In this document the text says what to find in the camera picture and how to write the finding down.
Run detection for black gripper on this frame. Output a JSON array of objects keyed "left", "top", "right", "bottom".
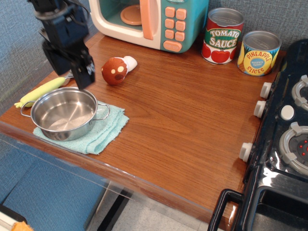
[{"left": 38, "top": 4, "right": 95, "bottom": 90}]

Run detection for black toy stove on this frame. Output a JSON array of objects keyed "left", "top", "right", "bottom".
[{"left": 208, "top": 39, "right": 308, "bottom": 231}]

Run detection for teal toy microwave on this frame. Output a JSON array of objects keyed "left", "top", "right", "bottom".
[{"left": 89, "top": 0, "right": 209, "bottom": 53}]

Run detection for white stove knob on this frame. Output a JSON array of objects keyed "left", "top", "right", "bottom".
[
  {"left": 260, "top": 82, "right": 272, "bottom": 99},
  {"left": 254, "top": 101, "right": 266, "bottom": 118},
  {"left": 239, "top": 142, "right": 253, "bottom": 162}
]

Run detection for orange microwave turntable plate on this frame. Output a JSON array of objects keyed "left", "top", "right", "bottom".
[{"left": 120, "top": 4, "right": 141, "bottom": 26}]

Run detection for tomato sauce can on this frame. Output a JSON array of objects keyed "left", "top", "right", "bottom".
[{"left": 202, "top": 8, "right": 244, "bottom": 64}]

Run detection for brown plush mushroom toy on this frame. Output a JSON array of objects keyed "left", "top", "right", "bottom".
[{"left": 101, "top": 56, "right": 138, "bottom": 86}]

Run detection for stainless steel pot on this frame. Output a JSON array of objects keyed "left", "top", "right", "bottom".
[{"left": 20, "top": 87, "right": 111, "bottom": 141}]

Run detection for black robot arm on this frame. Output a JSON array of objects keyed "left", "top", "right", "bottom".
[{"left": 31, "top": 0, "right": 95, "bottom": 90}]

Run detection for spoon with yellow-green handle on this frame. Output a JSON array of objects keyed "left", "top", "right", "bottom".
[{"left": 14, "top": 71, "right": 73, "bottom": 108}]

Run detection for light teal folded napkin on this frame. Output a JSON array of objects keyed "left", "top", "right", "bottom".
[{"left": 33, "top": 105, "right": 129, "bottom": 154}]

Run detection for pineapple slices can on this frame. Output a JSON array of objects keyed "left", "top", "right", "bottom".
[{"left": 237, "top": 31, "right": 282, "bottom": 77}]

